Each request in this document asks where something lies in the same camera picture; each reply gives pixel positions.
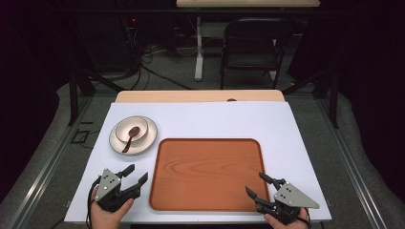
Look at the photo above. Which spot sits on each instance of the brown wooden spoon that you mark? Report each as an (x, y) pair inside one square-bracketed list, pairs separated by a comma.
[(131, 135)]

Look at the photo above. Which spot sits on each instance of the brown wooden tray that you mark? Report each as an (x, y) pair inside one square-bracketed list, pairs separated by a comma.
[(207, 175)]

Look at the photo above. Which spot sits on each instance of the black folding chair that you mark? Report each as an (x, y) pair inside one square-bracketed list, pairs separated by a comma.
[(251, 44)]

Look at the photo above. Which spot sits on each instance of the light wooden table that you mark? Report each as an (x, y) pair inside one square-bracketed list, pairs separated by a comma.
[(197, 96)]

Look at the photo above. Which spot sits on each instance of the light wooden desk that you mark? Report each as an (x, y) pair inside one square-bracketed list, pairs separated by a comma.
[(248, 3)]

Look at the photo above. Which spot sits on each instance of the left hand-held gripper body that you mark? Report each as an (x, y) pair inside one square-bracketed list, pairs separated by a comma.
[(110, 191)]

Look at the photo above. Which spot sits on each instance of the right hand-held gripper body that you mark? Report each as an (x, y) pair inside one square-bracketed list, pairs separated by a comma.
[(291, 198)]

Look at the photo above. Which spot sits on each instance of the cream round plate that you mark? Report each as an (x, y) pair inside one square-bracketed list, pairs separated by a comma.
[(144, 141)]

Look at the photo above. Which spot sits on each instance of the person's left hand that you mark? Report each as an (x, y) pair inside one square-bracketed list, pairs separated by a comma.
[(108, 219)]

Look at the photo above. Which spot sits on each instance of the black metal stand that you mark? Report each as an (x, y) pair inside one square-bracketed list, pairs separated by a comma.
[(74, 95), (332, 92)]

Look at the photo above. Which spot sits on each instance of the white table cover sheet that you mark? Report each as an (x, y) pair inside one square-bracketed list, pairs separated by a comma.
[(223, 120)]

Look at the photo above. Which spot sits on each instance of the person's right hand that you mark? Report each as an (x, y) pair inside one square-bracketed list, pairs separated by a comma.
[(285, 223)]

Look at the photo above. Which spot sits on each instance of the white desk leg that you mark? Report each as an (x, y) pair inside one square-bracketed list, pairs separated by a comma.
[(199, 54)]

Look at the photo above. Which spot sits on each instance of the cream bowl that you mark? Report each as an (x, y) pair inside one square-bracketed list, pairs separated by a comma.
[(125, 125)]

